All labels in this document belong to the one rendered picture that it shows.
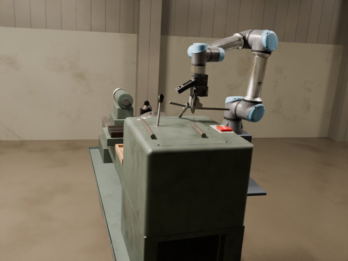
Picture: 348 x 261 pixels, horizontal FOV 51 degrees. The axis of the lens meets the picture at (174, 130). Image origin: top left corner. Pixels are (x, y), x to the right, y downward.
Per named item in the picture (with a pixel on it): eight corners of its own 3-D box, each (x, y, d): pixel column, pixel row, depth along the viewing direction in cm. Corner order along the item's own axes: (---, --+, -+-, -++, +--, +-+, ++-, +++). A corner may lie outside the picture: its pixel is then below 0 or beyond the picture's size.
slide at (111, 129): (167, 135, 277) (167, 130, 275) (111, 138, 264) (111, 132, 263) (161, 129, 293) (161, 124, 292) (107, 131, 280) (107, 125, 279)
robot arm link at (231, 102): (232, 113, 240) (234, 93, 237) (248, 118, 230) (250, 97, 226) (219, 115, 233) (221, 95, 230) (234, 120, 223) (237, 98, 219)
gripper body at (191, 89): (207, 98, 189) (209, 74, 186) (192, 98, 186) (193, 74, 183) (202, 95, 196) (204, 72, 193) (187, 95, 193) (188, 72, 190)
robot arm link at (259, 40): (245, 118, 231) (261, 30, 219) (264, 124, 220) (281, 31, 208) (232, 118, 224) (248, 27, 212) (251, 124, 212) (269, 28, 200)
